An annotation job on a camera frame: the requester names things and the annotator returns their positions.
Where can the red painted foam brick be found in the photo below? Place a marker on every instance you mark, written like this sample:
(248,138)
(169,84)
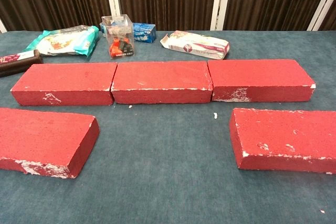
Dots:
(160,77)
(283,134)
(257,74)
(44,140)
(65,79)

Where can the blue felt table cover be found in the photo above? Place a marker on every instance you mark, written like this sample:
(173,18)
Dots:
(168,155)

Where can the white and red carton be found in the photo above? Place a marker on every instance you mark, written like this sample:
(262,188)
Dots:
(197,45)

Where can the blue cardboard box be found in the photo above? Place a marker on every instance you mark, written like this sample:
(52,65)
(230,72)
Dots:
(144,32)

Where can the clear plastic box with caps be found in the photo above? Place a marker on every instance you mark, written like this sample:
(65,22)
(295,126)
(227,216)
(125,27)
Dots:
(118,37)

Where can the teal white snack bag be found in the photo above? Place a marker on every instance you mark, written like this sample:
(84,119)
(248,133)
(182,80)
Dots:
(65,41)

